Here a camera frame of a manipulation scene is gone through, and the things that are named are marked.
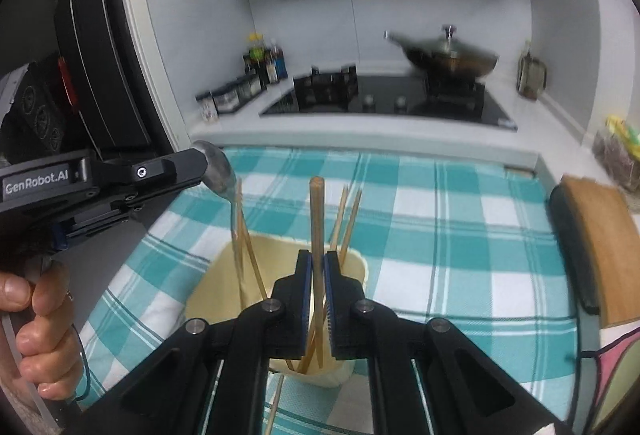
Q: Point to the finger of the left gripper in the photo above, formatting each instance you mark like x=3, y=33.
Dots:
x=150, y=178
x=77, y=230

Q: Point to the black refrigerator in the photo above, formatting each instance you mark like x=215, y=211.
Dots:
x=71, y=80

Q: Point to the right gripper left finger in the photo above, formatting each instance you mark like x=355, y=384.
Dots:
x=209, y=379

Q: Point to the black wok with lid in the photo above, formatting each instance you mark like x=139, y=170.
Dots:
x=445, y=54

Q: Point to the teal white checkered tablecloth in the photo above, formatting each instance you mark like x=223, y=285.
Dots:
x=469, y=242

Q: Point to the glass french press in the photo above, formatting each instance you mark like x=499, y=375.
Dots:
x=531, y=80

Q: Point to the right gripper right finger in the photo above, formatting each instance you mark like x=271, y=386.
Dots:
x=426, y=378

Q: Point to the fruit basket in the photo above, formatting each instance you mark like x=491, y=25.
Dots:
x=616, y=147

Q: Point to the cream utensil holder box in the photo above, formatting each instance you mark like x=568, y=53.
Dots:
x=217, y=298

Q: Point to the wooden cutting board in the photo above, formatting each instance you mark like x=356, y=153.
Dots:
x=599, y=241

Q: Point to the metal spoon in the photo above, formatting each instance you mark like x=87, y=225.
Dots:
x=219, y=176

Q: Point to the black gas stove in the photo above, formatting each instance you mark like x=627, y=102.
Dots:
x=415, y=95

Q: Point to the person's left hand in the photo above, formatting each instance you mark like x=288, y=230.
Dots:
x=48, y=344

